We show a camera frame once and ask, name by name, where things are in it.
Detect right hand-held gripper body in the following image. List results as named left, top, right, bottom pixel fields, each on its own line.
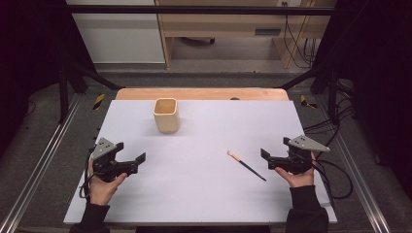
left=274, top=134, right=331, bottom=176

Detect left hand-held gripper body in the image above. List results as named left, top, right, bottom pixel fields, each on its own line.
left=90, top=137, right=134, bottom=183

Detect black-handled makeup brush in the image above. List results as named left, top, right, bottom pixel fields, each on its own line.
left=226, top=150, right=267, bottom=183

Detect beige square cup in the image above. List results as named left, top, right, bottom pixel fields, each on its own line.
left=153, top=97, right=181, bottom=134

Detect person's right hand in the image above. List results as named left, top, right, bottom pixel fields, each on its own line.
left=274, top=151, right=318, bottom=189

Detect person's left hand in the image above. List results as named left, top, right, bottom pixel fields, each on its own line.
left=87, top=159, right=128, bottom=207

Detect yellow and black tape marker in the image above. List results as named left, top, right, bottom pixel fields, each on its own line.
left=92, top=93, right=107, bottom=112
left=299, top=94, right=319, bottom=110

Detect white board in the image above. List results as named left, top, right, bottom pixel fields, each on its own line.
left=62, top=99, right=338, bottom=225

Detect wooden table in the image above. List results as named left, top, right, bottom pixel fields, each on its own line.
left=115, top=87, right=291, bottom=102

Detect dark curtain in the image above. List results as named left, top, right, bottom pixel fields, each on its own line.
left=0, top=0, right=96, bottom=156
left=312, top=0, right=412, bottom=195

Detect white cabinet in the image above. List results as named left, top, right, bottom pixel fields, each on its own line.
left=65, top=0, right=166, bottom=65

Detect light wooden desk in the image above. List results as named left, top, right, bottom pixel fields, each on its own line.
left=154, top=0, right=338, bottom=70

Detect black floor cables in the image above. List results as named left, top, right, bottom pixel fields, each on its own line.
left=302, top=79, right=356, bottom=156

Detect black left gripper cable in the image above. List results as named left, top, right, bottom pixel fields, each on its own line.
left=79, top=147, right=95, bottom=201

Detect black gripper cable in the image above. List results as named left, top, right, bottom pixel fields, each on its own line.
left=79, top=147, right=95, bottom=201
left=311, top=157, right=355, bottom=208

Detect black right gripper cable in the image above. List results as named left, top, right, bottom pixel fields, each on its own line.
left=311, top=157, right=355, bottom=208

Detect aluminium rail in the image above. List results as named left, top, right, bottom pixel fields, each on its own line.
left=315, top=96, right=394, bottom=233
left=0, top=92, right=83, bottom=233

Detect black frame post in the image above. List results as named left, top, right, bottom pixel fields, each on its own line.
left=57, top=61, right=125, bottom=124
left=278, top=62, right=340, bottom=126

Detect hanging black cables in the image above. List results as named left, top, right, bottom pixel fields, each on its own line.
left=281, top=1, right=319, bottom=70

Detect black frame crossbar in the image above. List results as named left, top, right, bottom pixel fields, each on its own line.
left=57, top=4, right=339, bottom=17

